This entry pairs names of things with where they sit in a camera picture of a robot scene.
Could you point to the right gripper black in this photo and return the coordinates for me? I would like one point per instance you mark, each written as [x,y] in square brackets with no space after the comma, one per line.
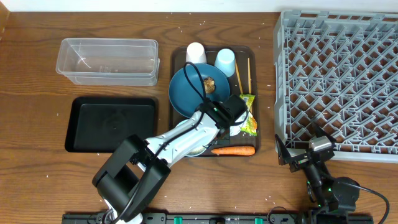
[298,162]

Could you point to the white tissue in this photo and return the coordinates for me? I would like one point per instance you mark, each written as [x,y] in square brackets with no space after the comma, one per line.
[235,130]

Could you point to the brown mushroom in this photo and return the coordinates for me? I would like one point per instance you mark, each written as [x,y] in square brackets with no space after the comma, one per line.
[209,84]

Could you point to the green snack wrapper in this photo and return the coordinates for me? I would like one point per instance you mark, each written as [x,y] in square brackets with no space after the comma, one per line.
[250,124]

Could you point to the dark blue plate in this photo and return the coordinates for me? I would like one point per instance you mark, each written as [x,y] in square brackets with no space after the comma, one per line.
[185,99]

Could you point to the orange carrot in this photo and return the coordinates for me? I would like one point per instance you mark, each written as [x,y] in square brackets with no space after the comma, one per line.
[235,151]

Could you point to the light blue bowl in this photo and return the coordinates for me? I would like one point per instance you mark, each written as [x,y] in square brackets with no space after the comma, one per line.
[196,152]

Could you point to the light blue cup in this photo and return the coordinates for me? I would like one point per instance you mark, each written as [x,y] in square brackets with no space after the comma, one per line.
[225,61]

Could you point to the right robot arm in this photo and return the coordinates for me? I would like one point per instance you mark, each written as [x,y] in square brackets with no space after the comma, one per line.
[335,197]

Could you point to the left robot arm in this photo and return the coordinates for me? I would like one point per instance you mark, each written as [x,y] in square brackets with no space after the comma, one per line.
[134,173]

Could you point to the grey dishwasher rack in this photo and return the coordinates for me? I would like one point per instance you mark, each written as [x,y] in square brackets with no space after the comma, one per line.
[337,70]

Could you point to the brown serving tray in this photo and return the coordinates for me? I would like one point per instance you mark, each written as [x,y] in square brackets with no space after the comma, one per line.
[242,53]

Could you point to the wooden chopstick right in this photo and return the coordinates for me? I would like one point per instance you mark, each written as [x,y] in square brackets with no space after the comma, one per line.
[249,77]

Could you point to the wooden chopstick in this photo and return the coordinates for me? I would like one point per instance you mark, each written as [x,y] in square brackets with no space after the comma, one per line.
[238,78]
[249,77]

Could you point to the wooden chopstick left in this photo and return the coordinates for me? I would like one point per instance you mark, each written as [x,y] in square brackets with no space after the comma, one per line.
[238,78]

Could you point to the white cup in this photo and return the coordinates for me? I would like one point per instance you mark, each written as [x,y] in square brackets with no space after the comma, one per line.
[196,53]

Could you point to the black tray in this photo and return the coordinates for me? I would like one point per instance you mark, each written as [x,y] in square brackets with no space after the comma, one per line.
[99,124]

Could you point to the clear plastic bin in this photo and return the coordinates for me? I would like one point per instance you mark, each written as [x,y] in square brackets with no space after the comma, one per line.
[107,61]

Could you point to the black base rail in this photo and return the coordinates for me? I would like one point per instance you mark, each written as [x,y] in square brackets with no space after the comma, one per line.
[162,218]

